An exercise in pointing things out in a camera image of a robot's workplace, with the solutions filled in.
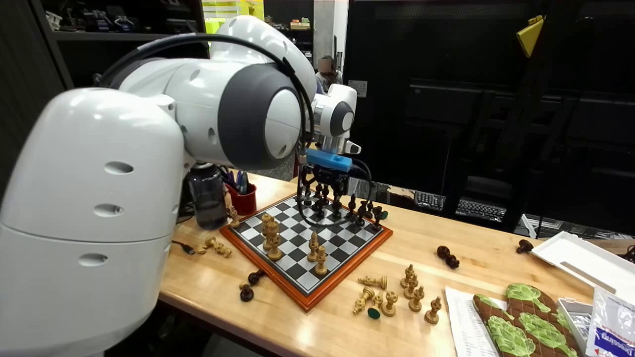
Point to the dark chess piece far right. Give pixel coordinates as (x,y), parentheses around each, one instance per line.
(525,247)

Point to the light chess piece on board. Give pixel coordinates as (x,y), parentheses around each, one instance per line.
(271,237)

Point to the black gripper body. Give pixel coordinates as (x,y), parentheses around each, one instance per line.
(312,178)

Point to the dark brown chess piece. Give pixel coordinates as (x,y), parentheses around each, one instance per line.
(336,205)

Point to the wooden framed chess board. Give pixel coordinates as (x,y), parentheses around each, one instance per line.
(344,247)

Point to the red pen cup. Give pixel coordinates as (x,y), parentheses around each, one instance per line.
(245,203)

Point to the dark piece lying front left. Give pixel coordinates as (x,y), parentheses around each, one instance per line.
(255,277)

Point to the green brown decorated board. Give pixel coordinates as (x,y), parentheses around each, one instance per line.
(529,326)

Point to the light chess piece board front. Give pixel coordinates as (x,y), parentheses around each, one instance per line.
(318,257)

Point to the white cloth mat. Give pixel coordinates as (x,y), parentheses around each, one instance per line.
(469,334)

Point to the dark pawn front left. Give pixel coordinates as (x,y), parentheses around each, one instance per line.
(247,293)

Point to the yellow triangular tag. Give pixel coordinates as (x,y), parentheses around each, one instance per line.
(531,35)

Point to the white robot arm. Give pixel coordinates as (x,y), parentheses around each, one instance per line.
(90,209)

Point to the light chess piece right end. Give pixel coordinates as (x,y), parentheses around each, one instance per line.
(431,316)

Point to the dark glass jar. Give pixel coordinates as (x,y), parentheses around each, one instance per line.
(207,191)

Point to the light chess pieces cluster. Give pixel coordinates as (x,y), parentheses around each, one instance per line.
(380,301)

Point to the light pieces lying left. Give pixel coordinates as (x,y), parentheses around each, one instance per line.
(217,247)

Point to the person in grey shirt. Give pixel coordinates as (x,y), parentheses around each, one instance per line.
(326,74)

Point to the white plastic bag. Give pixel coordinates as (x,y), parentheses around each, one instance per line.
(612,330)

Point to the white tray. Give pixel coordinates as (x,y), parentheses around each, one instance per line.
(588,263)

